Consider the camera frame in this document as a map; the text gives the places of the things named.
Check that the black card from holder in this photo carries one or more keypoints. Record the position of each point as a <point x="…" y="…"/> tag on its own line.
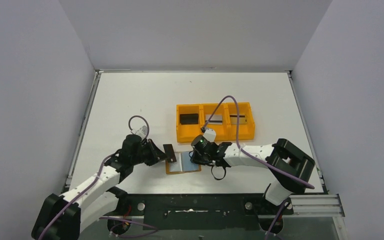
<point x="189" y="119"/>
<point x="169" y="151"/>

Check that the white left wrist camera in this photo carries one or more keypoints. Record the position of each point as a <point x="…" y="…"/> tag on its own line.
<point x="142" y="131"/>

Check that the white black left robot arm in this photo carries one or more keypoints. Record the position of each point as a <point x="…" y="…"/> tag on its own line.
<point x="65" y="216"/>

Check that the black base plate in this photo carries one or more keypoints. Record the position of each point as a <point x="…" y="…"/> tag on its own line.
<point x="197" y="211"/>

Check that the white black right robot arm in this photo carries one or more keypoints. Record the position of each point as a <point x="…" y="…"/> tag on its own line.
<point x="291" y="167"/>

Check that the yellow right plastic bin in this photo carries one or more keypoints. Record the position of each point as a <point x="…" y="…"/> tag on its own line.
<point x="246" y="132"/>

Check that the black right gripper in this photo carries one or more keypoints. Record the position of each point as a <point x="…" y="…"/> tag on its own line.
<point x="196" y="157"/>

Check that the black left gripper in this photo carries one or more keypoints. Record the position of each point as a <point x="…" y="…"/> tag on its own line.
<point x="153" y="152"/>

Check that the silver card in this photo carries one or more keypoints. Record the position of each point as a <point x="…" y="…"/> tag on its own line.
<point x="215" y="119"/>

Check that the gold card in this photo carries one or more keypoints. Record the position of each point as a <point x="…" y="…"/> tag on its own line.
<point x="241" y="119"/>

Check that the yellow middle plastic bin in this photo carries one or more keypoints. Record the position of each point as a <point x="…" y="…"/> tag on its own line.
<point x="222" y="130"/>

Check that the orange leather card holder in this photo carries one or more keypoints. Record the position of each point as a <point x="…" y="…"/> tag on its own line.
<point x="182" y="170"/>

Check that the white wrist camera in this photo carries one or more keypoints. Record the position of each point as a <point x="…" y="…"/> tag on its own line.
<point x="209" y="134"/>
<point x="142" y="131"/>

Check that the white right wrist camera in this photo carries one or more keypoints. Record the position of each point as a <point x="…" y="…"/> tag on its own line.
<point x="209" y="134"/>

